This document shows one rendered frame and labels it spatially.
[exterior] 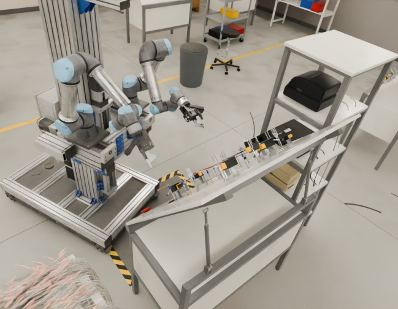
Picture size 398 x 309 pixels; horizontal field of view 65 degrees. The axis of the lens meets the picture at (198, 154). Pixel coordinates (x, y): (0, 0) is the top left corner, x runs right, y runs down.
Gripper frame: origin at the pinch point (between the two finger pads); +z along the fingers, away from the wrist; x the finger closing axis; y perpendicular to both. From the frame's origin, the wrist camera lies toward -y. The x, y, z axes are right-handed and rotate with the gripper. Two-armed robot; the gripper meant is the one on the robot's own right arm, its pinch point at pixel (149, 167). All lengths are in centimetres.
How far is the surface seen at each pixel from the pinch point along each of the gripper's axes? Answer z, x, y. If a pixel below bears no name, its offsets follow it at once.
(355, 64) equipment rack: 1, -9, 137
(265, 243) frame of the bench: 82, 24, 45
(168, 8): -237, 419, 183
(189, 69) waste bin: -98, 319, 138
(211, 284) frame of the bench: 78, 6, 1
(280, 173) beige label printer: 57, 69, 96
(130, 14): -263, 439, 115
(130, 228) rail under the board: 31, 32, -28
